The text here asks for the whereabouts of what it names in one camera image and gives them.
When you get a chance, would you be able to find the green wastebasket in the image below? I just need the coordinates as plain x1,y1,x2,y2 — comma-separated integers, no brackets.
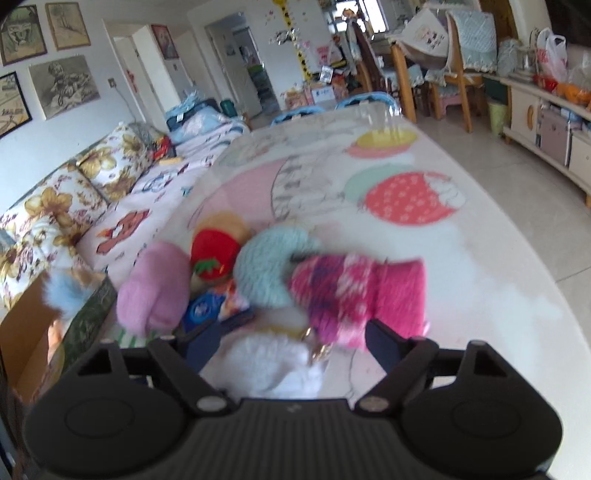
487,100,511,137

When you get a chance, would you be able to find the white printed tote bag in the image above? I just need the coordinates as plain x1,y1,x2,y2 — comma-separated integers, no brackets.
399,7,451,58

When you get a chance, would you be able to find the white fluffy pom keychain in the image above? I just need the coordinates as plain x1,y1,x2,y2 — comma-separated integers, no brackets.
222,318,324,400

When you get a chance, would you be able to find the magenta knit hat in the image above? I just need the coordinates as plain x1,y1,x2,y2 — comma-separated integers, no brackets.
288,253,428,349

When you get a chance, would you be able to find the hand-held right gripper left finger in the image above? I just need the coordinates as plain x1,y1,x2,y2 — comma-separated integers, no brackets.
69,310,256,415

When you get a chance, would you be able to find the sofa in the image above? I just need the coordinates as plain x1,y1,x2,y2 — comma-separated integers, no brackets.
0,104,252,315

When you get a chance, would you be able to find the wood framed wall picture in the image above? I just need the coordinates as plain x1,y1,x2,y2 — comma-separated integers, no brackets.
45,1,90,51
0,4,48,66

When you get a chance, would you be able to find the pink plush toy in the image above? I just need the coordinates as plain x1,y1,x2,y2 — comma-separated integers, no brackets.
115,242,192,335

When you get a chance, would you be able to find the floral sofa cushion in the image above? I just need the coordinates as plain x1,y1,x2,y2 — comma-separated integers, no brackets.
0,231,79,310
76,122,155,204
0,164,109,259

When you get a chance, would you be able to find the pink cartoon sofa cover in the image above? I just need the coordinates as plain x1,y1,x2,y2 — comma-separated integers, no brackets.
76,115,250,278

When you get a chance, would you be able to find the red toy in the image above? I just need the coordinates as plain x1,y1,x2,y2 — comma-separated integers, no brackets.
150,136,177,160

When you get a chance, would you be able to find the giraffe height chart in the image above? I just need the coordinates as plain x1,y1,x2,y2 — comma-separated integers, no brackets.
272,0,312,88

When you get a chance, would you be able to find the cream cabinet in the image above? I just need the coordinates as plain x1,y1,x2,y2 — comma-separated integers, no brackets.
482,74,591,208

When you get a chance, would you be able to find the blue round toy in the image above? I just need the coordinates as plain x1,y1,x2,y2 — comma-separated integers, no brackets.
184,282,254,329

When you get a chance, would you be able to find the strawberry hat plush toy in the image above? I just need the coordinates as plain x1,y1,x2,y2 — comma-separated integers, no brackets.
189,211,252,282

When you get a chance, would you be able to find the printed tablecloth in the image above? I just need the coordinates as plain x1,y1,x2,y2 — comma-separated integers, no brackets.
92,99,585,476

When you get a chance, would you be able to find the grey sketch wall poster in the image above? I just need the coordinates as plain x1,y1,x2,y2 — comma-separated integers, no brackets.
28,55,101,121

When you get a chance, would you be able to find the wooden chair with teal cover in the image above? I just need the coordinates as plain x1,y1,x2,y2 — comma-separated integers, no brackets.
427,9,499,132

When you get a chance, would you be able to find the black framed wall picture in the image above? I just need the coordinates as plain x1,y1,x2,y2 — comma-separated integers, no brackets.
0,71,33,139

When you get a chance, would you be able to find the cardboard box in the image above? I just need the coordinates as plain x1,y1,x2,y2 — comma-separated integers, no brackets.
0,272,118,407

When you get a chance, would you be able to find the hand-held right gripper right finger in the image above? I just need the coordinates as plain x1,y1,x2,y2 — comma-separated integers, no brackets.
353,318,509,414

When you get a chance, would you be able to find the folded blue bedding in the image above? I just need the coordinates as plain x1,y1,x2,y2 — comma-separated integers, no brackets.
166,95,222,132

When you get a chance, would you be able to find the blue fluffy pom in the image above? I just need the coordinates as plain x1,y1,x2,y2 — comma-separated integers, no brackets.
41,272,88,319

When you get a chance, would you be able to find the white plastic bag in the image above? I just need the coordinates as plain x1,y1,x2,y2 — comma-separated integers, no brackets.
536,28,568,83

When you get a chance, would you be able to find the framed portrait picture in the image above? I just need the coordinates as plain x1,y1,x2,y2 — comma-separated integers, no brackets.
151,24,180,60

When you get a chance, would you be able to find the dark wooden chair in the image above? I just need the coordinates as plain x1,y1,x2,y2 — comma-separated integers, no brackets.
348,18,393,93

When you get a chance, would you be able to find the green striped white cloth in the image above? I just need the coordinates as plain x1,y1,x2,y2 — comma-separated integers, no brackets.
115,328,155,349

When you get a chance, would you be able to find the light blue fuzzy toy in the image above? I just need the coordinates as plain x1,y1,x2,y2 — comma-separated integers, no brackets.
233,224,324,309

